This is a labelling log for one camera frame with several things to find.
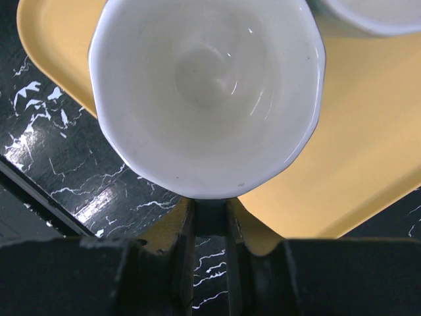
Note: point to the white mug blue handle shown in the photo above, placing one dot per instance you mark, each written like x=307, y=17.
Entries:
x=376, y=18

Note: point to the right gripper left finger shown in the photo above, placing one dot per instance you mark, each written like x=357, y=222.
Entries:
x=148, y=275

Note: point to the white interior grey mug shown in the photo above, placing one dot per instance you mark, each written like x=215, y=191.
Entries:
x=207, y=99

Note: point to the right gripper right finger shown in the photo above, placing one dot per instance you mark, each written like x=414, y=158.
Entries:
x=271, y=275

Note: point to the orange plastic tray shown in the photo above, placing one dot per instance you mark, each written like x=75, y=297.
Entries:
x=363, y=156

